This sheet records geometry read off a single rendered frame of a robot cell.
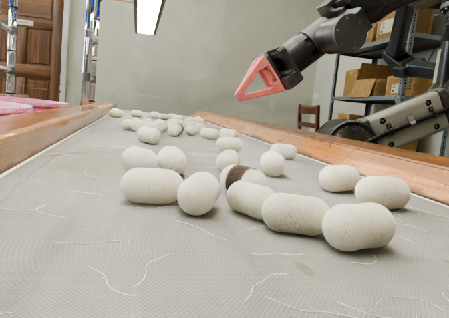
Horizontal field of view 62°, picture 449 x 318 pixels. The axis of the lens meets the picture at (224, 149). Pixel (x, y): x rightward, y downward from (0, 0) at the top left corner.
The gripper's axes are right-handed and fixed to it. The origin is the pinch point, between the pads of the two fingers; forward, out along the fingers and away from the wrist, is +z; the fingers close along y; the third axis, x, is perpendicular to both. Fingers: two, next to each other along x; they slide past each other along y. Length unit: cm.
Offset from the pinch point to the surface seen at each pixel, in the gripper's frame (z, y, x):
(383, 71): -170, -232, 91
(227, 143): 8.7, 17.4, 1.4
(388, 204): 5.6, 42.4, 4.8
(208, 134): 8.5, 2.4, 1.8
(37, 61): 86, -450, -115
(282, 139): -0.6, 5.1, 9.2
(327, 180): 6.7, 37.8, 3.2
